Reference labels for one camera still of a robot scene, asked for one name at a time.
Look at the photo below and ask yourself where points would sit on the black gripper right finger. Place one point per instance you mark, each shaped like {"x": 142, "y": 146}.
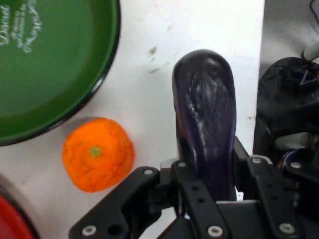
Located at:
{"x": 269, "y": 189}

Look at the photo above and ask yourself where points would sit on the green plate with white lettering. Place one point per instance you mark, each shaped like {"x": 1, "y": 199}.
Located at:
{"x": 54, "y": 74}

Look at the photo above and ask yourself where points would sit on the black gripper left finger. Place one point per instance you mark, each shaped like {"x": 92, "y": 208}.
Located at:
{"x": 139, "y": 199}

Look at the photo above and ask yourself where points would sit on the red plate with dark rim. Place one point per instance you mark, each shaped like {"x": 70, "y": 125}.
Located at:
{"x": 10, "y": 221}

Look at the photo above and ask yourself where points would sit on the dark purple toy eggplant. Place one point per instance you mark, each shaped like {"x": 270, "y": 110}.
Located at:
{"x": 207, "y": 112}

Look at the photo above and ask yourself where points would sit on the white tube fitting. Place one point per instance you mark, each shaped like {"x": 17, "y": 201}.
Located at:
{"x": 291, "y": 140}

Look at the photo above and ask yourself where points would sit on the orange toy fruit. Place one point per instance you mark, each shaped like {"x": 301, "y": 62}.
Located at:
{"x": 97, "y": 154}

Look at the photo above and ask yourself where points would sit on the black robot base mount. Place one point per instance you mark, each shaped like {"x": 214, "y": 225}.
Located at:
{"x": 281, "y": 104}

